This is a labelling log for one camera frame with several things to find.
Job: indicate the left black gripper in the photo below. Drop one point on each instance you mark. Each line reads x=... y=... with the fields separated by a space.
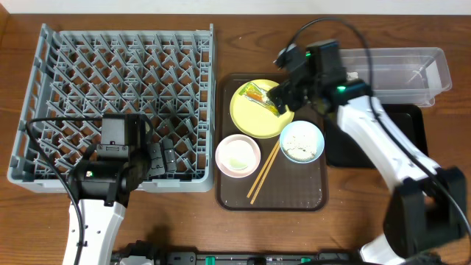
x=154 y=159

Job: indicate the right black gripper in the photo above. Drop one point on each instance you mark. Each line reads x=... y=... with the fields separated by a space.
x=291 y=91

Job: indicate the green orange snack wrapper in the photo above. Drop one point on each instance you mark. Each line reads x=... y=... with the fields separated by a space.
x=259 y=96

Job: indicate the light blue bowl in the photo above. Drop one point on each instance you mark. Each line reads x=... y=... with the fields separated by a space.
x=306 y=125

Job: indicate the rice food scraps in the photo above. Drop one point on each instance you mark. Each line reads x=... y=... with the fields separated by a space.
x=301 y=144

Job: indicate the pink round bowl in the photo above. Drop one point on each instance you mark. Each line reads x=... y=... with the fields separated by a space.
x=242 y=173

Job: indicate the white paper cup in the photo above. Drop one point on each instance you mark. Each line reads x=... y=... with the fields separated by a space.
x=238 y=155

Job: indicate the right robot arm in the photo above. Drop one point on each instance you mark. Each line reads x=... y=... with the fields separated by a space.
x=428 y=207

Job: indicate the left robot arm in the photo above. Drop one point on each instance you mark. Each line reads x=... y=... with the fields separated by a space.
x=102 y=181

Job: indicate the grey dishwasher rack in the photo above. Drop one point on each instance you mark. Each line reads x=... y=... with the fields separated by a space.
x=78 y=76

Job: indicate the clear plastic waste bin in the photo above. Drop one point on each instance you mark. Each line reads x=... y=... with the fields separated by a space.
x=410 y=75

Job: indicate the black waste tray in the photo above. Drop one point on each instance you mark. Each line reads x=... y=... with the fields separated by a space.
x=342 y=152

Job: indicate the yellow round plate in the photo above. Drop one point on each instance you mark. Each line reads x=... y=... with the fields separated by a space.
x=253 y=119

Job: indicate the brown plastic serving tray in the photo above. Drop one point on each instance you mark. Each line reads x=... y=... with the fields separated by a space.
x=288 y=186

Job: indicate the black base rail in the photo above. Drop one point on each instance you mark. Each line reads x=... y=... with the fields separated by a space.
x=194 y=258

